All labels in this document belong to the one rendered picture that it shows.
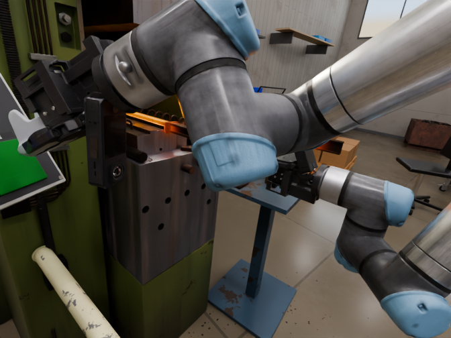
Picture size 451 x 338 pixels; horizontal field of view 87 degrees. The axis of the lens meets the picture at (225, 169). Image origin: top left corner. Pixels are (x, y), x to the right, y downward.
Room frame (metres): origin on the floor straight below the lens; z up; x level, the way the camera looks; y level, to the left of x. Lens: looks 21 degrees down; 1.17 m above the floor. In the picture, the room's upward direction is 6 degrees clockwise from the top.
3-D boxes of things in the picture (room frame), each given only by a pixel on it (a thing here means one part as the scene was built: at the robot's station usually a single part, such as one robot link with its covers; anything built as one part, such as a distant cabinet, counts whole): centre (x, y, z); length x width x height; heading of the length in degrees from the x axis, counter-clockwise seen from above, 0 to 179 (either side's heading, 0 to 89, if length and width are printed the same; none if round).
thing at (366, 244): (0.41, -0.29, 0.88); 0.11 x 0.08 x 0.11; 3
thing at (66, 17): (0.69, 0.45, 1.25); 0.03 x 0.03 x 0.07; 54
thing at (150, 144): (0.89, 0.38, 0.96); 0.42 x 0.20 x 0.09; 54
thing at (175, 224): (0.94, 0.35, 0.69); 0.56 x 0.38 x 0.45; 54
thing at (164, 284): (0.94, 0.35, 0.23); 0.56 x 0.38 x 0.47; 54
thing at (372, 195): (0.42, -0.29, 0.98); 0.11 x 0.08 x 0.09; 54
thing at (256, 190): (1.05, -0.23, 0.71); 0.40 x 0.30 x 0.02; 147
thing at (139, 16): (0.89, 0.38, 1.32); 0.42 x 0.20 x 0.10; 54
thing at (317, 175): (0.52, -0.16, 0.97); 0.12 x 0.08 x 0.09; 54
